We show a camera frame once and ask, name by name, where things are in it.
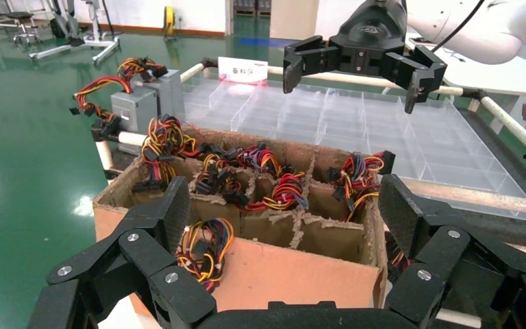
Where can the white label sign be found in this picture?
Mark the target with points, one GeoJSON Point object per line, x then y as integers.
{"type": "Point", "coordinates": [242, 71]}

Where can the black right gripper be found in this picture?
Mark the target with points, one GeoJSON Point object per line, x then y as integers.
{"type": "Point", "coordinates": [372, 32]}

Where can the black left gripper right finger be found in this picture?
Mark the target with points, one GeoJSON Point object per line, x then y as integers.
{"type": "Point", "coordinates": [444, 247]}

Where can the yellow round object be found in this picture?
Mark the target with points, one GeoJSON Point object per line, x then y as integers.
{"type": "Point", "coordinates": [169, 20]}

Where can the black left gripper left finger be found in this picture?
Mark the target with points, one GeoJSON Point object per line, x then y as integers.
{"type": "Point", "coordinates": [145, 254]}

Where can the white metal equipment stand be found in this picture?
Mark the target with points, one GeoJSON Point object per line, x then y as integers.
{"type": "Point", "coordinates": [94, 22]}

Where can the black office chair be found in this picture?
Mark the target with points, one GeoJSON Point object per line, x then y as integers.
{"type": "Point", "coordinates": [18, 16]}

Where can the clear acrylic divider tray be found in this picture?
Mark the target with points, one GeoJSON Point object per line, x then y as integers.
{"type": "Point", "coordinates": [449, 150]}

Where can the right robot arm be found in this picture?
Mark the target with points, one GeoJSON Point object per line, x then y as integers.
{"type": "Point", "coordinates": [494, 32]}

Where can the brown divided cardboard box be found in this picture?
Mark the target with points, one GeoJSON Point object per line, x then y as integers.
{"type": "Point", "coordinates": [290, 277]}

